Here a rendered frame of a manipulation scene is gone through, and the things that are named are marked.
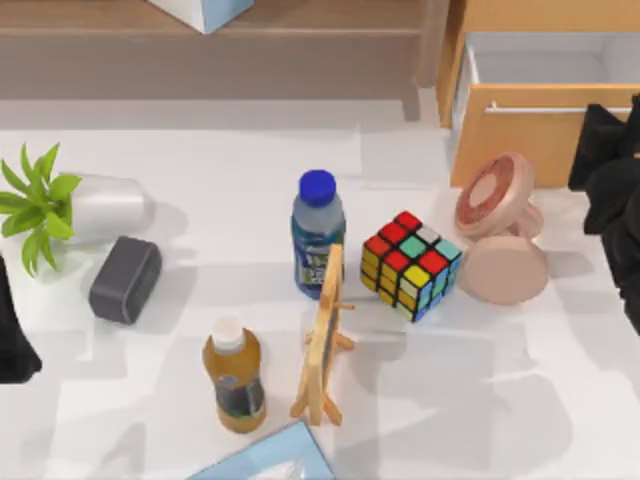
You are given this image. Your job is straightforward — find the pale wooden drawer front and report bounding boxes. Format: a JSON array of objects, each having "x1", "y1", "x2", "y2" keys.
[{"x1": 449, "y1": 83, "x2": 640, "y2": 190}]

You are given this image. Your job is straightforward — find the grey drawer inside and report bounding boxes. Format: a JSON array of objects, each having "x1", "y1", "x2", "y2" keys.
[{"x1": 452, "y1": 31, "x2": 640, "y2": 144}]

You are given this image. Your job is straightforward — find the pink table fan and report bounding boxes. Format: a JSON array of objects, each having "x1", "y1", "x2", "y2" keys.
[{"x1": 453, "y1": 152, "x2": 550, "y2": 307}]

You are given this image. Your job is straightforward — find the wooden cupboard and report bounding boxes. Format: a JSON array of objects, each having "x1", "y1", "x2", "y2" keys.
[{"x1": 434, "y1": 0, "x2": 640, "y2": 132}]

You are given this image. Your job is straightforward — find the multicoloured puzzle cube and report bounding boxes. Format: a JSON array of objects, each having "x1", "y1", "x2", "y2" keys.
[{"x1": 360, "y1": 210, "x2": 464, "y2": 324}]

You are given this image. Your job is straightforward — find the blue bottle with blue cap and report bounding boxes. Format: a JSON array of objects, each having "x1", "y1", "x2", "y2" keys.
[{"x1": 291, "y1": 169, "x2": 347, "y2": 301}]

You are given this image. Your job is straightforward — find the wooden open shelf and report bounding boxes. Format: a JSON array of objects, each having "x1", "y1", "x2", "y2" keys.
[{"x1": 0, "y1": 0, "x2": 451, "y2": 101}]

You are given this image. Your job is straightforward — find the wooden framed blackboard on stand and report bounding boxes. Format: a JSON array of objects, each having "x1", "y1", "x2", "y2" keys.
[{"x1": 289, "y1": 243, "x2": 357, "y2": 427}]

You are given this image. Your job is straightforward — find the white and light blue box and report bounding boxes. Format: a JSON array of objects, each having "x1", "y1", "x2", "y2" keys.
[{"x1": 147, "y1": 0, "x2": 257, "y2": 36}]

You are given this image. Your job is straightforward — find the amber bottle with white cap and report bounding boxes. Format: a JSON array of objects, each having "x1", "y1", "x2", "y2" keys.
[{"x1": 201, "y1": 317, "x2": 268, "y2": 435}]

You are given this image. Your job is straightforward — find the light blue tissue box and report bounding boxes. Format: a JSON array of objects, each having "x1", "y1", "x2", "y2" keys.
[{"x1": 187, "y1": 419, "x2": 337, "y2": 480}]

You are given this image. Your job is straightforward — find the dark grey rounded speaker box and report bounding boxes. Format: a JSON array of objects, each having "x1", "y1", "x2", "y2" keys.
[{"x1": 88, "y1": 235, "x2": 164, "y2": 325}]

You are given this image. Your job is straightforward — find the green plant in white pot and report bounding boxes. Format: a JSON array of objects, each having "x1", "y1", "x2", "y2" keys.
[{"x1": 0, "y1": 142, "x2": 154, "y2": 279}]

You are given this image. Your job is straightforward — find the long metal drawer handle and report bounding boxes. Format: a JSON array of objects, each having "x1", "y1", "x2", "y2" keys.
[{"x1": 483, "y1": 101, "x2": 634, "y2": 116}]

